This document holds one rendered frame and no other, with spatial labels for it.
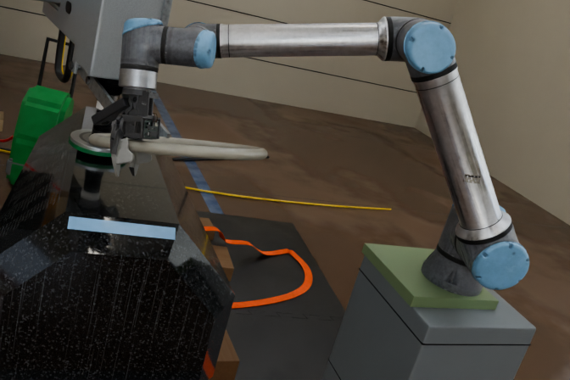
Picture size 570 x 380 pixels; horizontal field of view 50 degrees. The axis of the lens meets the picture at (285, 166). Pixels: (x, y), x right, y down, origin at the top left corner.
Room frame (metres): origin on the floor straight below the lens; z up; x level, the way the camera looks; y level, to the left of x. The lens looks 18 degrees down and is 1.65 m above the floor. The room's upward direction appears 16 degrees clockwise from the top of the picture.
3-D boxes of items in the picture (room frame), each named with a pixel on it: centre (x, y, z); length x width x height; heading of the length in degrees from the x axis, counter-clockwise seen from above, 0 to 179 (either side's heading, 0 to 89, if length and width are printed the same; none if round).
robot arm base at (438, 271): (1.75, -0.59, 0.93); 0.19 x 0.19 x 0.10
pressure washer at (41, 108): (3.51, 1.49, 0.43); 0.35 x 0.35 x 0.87; 5
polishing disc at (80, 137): (2.15, 0.69, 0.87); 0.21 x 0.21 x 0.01
